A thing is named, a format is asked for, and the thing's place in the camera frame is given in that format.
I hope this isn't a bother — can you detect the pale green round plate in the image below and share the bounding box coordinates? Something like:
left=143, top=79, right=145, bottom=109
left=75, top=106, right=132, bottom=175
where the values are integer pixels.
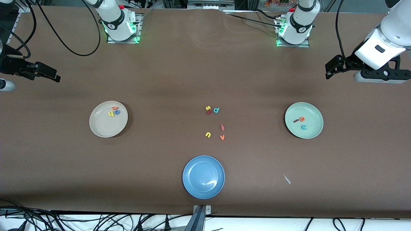
left=284, top=102, right=324, bottom=139

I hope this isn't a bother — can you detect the beige round plate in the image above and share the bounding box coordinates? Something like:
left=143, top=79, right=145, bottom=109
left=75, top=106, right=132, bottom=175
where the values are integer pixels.
left=89, top=101, right=128, bottom=138

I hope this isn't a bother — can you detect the blue round plate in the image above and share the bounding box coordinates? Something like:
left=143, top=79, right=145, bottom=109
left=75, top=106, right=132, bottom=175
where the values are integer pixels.
left=182, top=156, right=225, bottom=200

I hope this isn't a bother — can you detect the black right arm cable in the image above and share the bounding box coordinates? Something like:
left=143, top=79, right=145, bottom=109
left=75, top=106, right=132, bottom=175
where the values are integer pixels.
left=0, top=0, right=102, bottom=60

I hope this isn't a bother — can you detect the black base cable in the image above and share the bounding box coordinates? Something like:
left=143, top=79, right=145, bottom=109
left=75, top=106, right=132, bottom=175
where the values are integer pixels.
left=223, top=12, right=279, bottom=28
left=254, top=8, right=283, bottom=20

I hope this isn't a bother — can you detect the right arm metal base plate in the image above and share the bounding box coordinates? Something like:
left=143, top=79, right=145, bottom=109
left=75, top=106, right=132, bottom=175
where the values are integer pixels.
left=107, top=13, right=143, bottom=44

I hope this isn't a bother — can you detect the aluminium frame beam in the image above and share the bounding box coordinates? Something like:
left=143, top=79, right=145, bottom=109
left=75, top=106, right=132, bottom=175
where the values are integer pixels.
left=187, top=0, right=235, bottom=11

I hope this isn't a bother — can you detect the silver camera mount bracket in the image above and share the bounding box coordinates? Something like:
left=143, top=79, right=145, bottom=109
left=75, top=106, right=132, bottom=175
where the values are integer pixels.
left=193, top=205, right=212, bottom=215

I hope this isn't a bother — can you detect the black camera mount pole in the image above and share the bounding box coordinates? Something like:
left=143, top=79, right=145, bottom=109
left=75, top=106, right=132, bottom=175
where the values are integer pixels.
left=184, top=205, right=206, bottom=231

